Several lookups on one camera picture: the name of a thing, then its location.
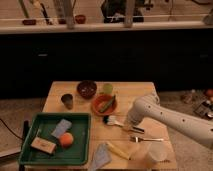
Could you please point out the white-handled dish brush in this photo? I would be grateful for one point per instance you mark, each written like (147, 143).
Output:
(111, 120)

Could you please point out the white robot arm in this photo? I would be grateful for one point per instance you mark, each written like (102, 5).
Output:
(148, 105)

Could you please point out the orange bowl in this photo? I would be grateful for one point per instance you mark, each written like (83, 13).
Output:
(104, 104)

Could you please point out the small red background bowl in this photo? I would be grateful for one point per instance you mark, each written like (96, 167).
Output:
(80, 19)

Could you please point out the green plastic cup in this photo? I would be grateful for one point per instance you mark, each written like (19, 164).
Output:
(107, 88)

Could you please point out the green cucumber toy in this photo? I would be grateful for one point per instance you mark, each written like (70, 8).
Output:
(108, 104)

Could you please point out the dark grey cup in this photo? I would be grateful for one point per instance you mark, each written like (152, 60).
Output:
(67, 100)

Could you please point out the grey sponge in tray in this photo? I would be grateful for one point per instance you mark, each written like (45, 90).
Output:
(61, 128)

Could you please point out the silver fork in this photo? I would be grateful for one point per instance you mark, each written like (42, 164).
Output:
(139, 139)

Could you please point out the yellow banana toy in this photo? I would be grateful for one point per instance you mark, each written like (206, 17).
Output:
(113, 148)

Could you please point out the orange ball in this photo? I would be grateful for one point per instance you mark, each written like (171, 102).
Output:
(66, 140)

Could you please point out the grey cloth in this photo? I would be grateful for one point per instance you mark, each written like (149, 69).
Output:
(100, 158)

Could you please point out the green plastic tray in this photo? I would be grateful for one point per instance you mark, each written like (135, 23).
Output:
(42, 126)

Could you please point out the wooden block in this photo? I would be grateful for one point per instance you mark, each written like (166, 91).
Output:
(43, 145)

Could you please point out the dark background dish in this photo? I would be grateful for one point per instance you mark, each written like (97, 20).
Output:
(29, 22)

